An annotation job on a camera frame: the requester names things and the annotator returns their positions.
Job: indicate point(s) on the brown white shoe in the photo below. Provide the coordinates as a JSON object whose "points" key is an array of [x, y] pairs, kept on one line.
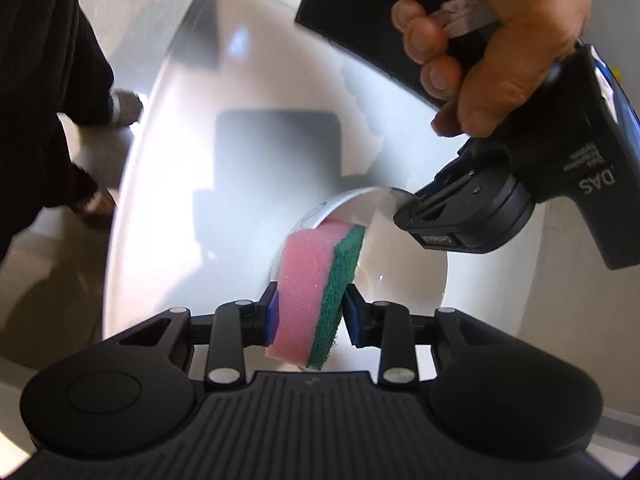
{"points": [[101, 204]]}

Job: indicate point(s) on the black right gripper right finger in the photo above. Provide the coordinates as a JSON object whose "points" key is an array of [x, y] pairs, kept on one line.
{"points": [[386, 326]]}

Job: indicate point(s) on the pink green scrub sponge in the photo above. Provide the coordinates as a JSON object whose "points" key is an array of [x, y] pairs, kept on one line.
{"points": [[315, 269]]}

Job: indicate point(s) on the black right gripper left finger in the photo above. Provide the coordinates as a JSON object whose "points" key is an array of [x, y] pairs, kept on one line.
{"points": [[238, 325]]}

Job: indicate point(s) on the person's left hand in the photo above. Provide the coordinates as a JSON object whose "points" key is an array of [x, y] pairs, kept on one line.
{"points": [[531, 37]]}

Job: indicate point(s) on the white ceramic bowl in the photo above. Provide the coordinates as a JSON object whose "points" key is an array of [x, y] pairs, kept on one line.
{"points": [[391, 265]]}

